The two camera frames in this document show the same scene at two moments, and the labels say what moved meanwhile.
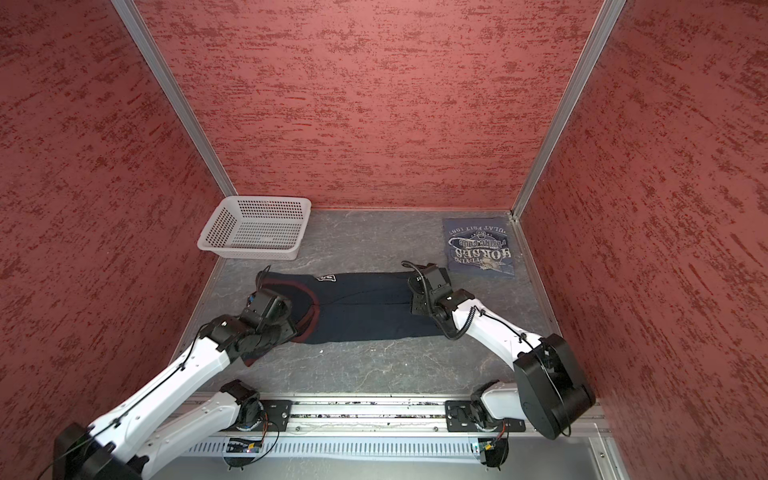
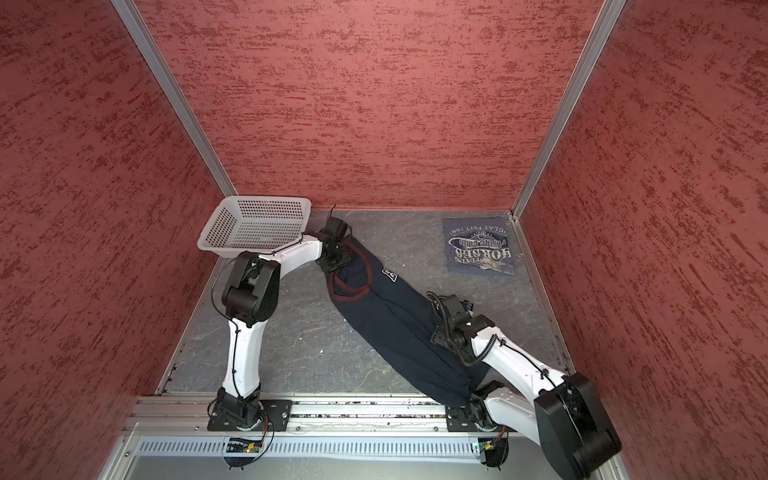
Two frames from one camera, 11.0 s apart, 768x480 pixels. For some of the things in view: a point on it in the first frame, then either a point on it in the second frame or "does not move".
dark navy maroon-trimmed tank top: x=328 y=306 -> x=400 y=316
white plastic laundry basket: x=256 y=227 does not move
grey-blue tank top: x=479 y=245 does not move
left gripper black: x=288 y=330 -> x=344 y=259
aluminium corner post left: x=136 y=25 does not move
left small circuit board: x=235 y=447 does not move
